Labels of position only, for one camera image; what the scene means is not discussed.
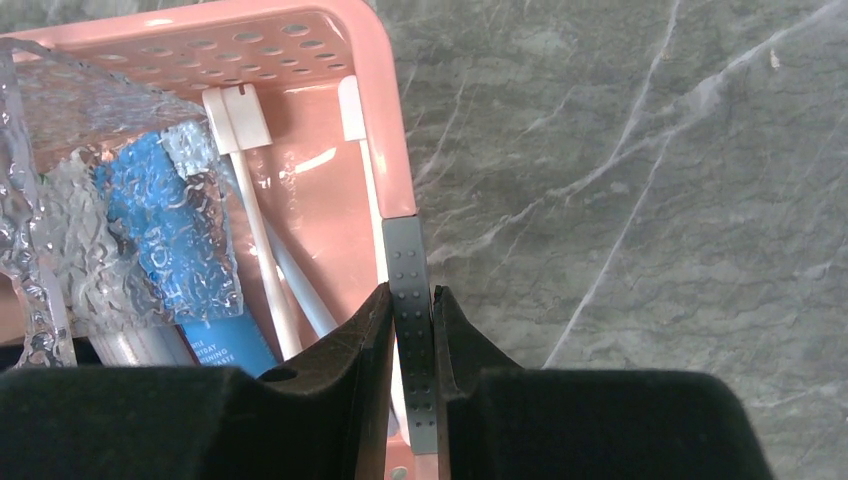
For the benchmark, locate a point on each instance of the pink perforated plastic basket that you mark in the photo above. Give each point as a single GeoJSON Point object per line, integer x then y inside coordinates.
{"type": "Point", "coordinates": [309, 181]}

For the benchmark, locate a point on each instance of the blue toothpaste tube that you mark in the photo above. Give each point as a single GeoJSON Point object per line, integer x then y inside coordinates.
{"type": "Point", "coordinates": [161, 213]}

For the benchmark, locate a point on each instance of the pale grey toothbrush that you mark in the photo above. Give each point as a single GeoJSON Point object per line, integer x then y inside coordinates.
{"type": "Point", "coordinates": [311, 304]}

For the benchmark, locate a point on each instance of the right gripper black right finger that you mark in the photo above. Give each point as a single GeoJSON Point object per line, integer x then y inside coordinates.
{"type": "Point", "coordinates": [498, 420]}

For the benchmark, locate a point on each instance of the silver toothpaste tube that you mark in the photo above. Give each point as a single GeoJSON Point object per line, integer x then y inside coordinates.
{"type": "Point", "coordinates": [107, 294]}

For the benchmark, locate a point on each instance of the white toothbrush at basket edge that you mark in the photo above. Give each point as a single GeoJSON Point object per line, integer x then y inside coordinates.
{"type": "Point", "coordinates": [353, 126]}

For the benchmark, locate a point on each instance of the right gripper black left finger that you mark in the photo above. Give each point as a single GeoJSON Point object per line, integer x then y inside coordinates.
{"type": "Point", "coordinates": [320, 415]}

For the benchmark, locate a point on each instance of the clear textured glass dish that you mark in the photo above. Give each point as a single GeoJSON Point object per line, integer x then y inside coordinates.
{"type": "Point", "coordinates": [52, 104]}

